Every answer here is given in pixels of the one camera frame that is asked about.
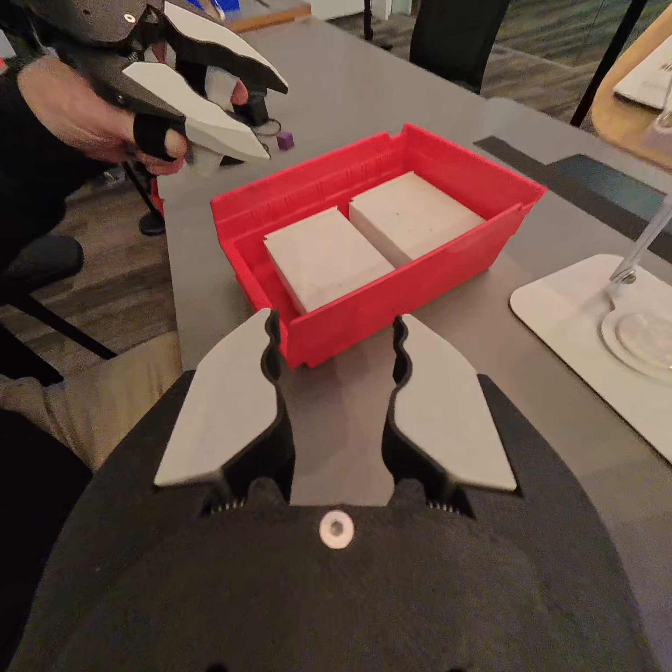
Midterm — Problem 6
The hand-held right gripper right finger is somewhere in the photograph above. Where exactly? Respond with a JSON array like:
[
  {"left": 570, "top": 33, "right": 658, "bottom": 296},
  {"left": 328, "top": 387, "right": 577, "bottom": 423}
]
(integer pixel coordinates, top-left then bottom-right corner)
[{"left": 380, "top": 313, "right": 519, "bottom": 504}]

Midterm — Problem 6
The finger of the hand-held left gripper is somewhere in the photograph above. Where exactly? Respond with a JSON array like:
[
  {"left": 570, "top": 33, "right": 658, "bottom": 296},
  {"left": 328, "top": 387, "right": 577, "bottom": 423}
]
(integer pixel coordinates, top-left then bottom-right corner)
[
  {"left": 164, "top": 1, "right": 291, "bottom": 96},
  {"left": 122, "top": 61, "right": 272, "bottom": 162}
]

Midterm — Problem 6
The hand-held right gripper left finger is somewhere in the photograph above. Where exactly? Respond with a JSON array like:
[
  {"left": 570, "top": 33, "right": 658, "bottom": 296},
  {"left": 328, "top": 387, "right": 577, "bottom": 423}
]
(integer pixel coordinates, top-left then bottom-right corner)
[{"left": 153, "top": 309, "right": 295, "bottom": 502}]

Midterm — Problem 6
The red plastic bin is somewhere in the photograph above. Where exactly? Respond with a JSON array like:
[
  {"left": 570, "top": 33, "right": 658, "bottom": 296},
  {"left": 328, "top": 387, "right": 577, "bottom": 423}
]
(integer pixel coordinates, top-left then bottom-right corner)
[{"left": 210, "top": 122, "right": 548, "bottom": 370}]

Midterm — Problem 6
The white cardboard box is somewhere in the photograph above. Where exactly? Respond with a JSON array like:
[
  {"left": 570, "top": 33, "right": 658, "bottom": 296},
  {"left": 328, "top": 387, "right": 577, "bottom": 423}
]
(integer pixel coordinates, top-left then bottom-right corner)
[
  {"left": 349, "top": 171, "right": 486, "bottom": 268},
  {"left": 264, "top": 206, "right": 396, "bottom": 316}
]

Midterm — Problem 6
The person's left forearm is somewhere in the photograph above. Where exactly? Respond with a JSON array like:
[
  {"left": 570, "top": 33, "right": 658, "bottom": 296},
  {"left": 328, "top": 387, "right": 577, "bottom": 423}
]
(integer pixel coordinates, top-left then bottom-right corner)
[{"left": 0, "top": 68, "right": 71, "bottom": 274}]

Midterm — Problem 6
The person's left hand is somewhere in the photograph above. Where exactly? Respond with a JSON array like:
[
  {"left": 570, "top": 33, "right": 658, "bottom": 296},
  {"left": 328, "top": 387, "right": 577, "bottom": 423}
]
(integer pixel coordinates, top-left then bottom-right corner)
[{"left": 17, "top": 54, "right": 190, "bottom": 177}]

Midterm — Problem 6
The person's leg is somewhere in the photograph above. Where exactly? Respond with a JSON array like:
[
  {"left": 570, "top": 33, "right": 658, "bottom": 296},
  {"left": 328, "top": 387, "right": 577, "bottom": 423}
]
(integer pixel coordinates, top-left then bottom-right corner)
[{"left": 0, "top": 331, "right": 182, "bottom": 470}]

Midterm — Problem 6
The white rounded mat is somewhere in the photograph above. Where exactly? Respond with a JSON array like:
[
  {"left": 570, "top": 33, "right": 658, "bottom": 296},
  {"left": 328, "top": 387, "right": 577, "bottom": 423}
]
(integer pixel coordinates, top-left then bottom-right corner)
[{"left": 510, "top": 254, "right": 672, "bottom": 464}]

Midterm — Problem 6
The round wooden table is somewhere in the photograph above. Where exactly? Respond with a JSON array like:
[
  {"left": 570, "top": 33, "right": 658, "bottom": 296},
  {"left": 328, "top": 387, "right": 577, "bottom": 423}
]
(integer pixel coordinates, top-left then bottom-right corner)
[{"left": 591, "top": 8, "right": 672, "bottom": 170}]

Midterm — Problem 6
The printed instruction sheet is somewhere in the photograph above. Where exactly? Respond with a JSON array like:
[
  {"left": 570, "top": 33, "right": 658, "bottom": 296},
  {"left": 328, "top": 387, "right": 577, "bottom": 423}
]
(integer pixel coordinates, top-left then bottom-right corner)
[{"left": 613, "top": 31, "right": 672, "bottom": 110}]

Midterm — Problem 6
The black metal post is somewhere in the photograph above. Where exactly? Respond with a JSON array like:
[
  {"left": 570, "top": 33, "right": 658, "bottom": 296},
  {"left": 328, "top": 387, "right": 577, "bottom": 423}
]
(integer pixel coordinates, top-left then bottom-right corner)
[{"left": 569, "top": 0, "right": 649, "bottom": 127}]

